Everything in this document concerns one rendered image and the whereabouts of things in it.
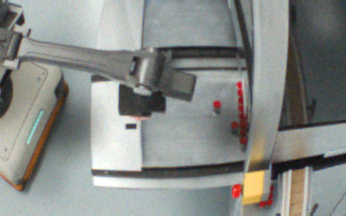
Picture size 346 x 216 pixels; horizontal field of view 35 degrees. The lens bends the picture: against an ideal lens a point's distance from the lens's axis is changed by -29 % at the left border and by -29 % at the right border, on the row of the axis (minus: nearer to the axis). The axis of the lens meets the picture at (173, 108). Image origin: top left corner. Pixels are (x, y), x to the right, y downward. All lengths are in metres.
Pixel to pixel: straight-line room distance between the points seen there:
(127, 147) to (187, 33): 0.37
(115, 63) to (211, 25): 0.66
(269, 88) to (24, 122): 1.52
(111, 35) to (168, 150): 0.40
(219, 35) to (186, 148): 0.35
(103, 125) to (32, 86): 0.90
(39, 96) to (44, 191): 0.45
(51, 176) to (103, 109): 0.98
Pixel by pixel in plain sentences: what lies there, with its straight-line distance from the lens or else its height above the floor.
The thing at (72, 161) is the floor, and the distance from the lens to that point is 2.84.
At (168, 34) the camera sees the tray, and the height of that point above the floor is 0.88.
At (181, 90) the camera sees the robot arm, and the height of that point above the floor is 1.27.
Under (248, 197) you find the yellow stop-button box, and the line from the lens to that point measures 1.64.
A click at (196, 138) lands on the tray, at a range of 1.86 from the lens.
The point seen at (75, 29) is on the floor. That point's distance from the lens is 3.17.
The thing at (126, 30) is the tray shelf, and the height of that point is 0.88.
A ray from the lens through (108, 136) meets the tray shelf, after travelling 1.88.
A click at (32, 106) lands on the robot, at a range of 2.68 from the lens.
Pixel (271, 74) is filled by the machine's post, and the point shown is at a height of 1.47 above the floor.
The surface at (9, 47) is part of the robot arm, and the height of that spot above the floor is 1.42.
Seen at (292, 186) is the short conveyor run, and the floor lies 0.93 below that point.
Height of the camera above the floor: 2.57
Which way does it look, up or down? 63 degrees down
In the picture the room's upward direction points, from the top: 6 degrees counter-clockwise
